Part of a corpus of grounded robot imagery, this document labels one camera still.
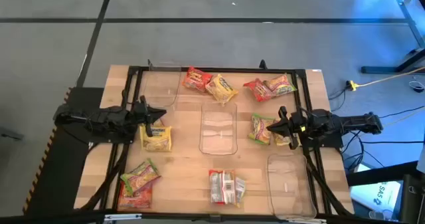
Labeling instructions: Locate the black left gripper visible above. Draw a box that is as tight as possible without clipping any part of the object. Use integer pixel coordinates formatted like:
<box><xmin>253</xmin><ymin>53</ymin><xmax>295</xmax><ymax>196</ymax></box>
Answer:
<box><xmin>123</xmin><ymin>95</ymin><xmax>167</xmax><ymax>138</ymax></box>

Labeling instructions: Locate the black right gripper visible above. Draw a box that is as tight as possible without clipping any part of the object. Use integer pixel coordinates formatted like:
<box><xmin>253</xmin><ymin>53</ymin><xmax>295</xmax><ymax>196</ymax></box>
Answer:
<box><xmin>266</xmin><ymin>106</ymin><xmax>313</xmax><ymax>150</ymax></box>

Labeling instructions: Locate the yellow Maruchan ramen pack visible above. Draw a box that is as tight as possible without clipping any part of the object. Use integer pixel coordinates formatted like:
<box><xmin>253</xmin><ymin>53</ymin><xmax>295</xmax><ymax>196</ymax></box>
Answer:
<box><xmin>272</xmin><ymin>130</ymin><xmax>294</xmax><ymax>147</ymax></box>
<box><xmin>233</xmin><ymin>176</ymin><xmax>247</xmax><ymax>207</ymax></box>
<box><xmin>139</xmin><ymin>119</ymin><xmax>173</xmax><ymax>153</ymax></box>
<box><xmin>205</xmin><ymin>73</ymin><xmax>239</xmax><ymax>105</ymax></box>

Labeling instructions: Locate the green-edged shrimp ramen pack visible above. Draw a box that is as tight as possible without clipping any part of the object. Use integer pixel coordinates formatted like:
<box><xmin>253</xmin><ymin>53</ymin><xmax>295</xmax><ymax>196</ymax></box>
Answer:
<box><xmin>120</xmin><ymin>158</ymin><xmax>162</xmax><ymax>197</ymax></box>
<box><xmin>264</xmin><ymin>73</ymin><xmax>298</xmax><ymax>97</ymax></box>
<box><xmin>248</xmin><ymin>113</ymin><xmax>277</xmax><ymax>146</ymax></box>

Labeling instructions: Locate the red Saucy Noods noodle pack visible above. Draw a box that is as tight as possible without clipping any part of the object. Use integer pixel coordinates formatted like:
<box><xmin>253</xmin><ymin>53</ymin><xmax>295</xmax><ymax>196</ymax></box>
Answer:
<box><xmin>208</xmin><ymin>169</ymin><xmax>237</xmax><ymax>205</ymax></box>
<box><xmin>243</xmin><ymin>78</ymin><xmax>276</xmax><ymax>103</ymax></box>
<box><xmin>181</xmin><ymin>66</ymin><xmax>214</xmax><ymax>92</ymax></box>
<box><xmin>117</xmin><ymin>180</ymin><xmax>154</xmax><ymax>210</ymax></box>

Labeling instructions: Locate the clear plastic bin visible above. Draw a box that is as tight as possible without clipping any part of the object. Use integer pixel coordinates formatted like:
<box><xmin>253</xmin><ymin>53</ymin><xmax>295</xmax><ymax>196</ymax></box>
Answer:
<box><xmin>141</xmin><ymin>61</ymin><xmax>183</xmax><ymax>108</ymax></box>
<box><xmin>266</xmin><ymin>153</ymin><xmax>318</xmax><ymax>220</ymax></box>
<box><xmin>198</xmin><ymin>100</ymin><xmax>238</xmax><ymax>156</ymax></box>

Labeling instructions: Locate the black hazard-striped floor platform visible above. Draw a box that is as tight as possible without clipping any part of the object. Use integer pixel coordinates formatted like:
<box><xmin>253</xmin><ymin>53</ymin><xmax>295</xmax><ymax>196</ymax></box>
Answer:
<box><xmin>22</xmin><ymin>86</ymin><xmax>104</xmax><ymax>218</ymax></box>

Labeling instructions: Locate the black floor beam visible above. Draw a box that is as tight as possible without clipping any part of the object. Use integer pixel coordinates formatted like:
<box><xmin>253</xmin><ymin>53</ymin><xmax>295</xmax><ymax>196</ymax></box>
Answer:
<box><xmin>345</xmin><ymin>160</ymin><xmax>420</xmax><ymax>187</ymax></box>

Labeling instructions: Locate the white blue printed box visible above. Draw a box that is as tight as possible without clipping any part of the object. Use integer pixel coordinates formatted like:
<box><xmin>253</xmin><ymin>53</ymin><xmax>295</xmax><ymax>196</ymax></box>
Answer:
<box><xmin>350</xmin><ymin>164</ymin><xmax>403</xmax><ymax>215</ymax></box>

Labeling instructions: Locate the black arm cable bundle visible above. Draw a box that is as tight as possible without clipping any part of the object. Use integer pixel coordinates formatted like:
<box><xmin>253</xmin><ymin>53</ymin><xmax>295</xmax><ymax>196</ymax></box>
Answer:
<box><xmin>79</xmin><ymin>143</ymin><xmax>131</xmax><ymax>211</ymax></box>
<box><xmin>303</xmin><ymin>147</ymin><xmax>355</xmax><ymax>217</ymax></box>

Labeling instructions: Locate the black aluminium table frame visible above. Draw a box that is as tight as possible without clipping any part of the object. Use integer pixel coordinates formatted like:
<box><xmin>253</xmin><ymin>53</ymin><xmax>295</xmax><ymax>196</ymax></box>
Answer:
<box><xmin>101</xmin><ymin>65</ymin><xmax>353</xmax><ymax>224</ymax></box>

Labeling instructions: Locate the yellow extension cord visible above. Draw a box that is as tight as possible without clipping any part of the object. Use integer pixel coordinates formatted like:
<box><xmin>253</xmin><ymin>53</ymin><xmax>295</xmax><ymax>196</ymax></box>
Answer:
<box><xmin>347</xmin><ymin>66</ymin><xmax>425</xmax><ymax>92</ymax></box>

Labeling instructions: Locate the silver frame bracket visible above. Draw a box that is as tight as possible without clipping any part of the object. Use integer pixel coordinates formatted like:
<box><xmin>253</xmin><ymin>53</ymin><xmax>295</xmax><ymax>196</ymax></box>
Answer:
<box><xmin>103</xmin><ymin>213</ymin><xmax>143</xmax><ymax>223</ymax></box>

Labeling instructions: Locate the black neighbouring table frame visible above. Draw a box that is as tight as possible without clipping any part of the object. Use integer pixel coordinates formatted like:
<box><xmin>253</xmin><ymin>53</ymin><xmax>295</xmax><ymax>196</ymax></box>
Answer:
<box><xmin>361</xmin><ymin>0</ymin><xmax>425</xmax><ymax>74</ymax></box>

